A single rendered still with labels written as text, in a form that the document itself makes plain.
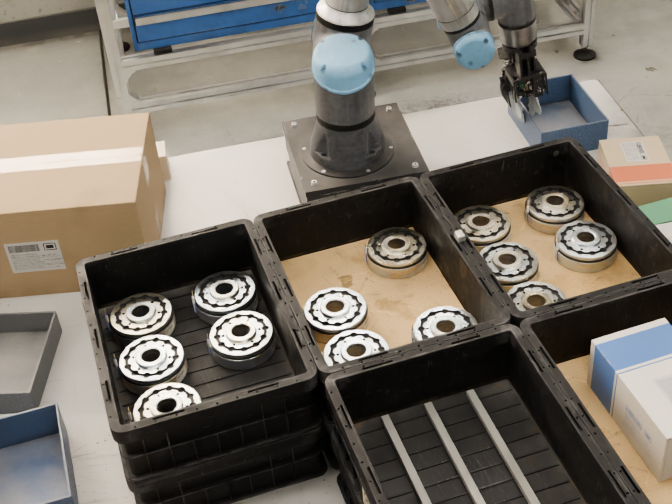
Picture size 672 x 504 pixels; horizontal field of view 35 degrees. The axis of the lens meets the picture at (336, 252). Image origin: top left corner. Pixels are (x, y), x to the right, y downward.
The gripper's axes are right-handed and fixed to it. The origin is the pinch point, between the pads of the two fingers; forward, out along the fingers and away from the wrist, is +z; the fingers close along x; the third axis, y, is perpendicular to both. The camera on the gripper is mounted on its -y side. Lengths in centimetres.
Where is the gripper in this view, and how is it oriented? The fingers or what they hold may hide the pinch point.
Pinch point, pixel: (524, 114)
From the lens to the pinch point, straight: 237.6
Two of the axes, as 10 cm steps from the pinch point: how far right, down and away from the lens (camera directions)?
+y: 1.9, 6.2, -7.6
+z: 2.0, 7.4, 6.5
